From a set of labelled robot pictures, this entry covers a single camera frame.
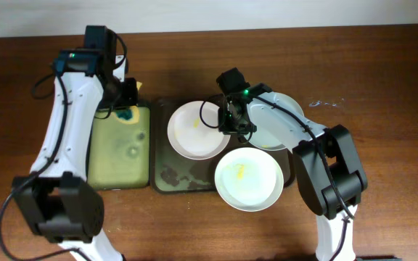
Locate green and yellow sponge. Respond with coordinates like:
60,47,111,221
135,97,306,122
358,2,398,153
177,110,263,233
115,106,139,125

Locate white plate with yellow stain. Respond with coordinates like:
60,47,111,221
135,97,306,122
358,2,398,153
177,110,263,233
167,101,230,160

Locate white plate front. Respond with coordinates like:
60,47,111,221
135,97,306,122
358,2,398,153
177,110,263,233
214,147,284,212

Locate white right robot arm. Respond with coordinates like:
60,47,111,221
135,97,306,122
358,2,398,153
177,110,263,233
216,67,368,260

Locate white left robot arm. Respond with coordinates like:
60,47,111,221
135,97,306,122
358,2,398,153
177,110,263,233
2,25,139,260

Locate black soapy water tray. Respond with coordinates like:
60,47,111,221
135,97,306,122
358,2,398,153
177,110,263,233
87,104,151,190

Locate large brown serving tray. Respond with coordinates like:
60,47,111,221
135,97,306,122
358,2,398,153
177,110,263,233
149,96,296,194

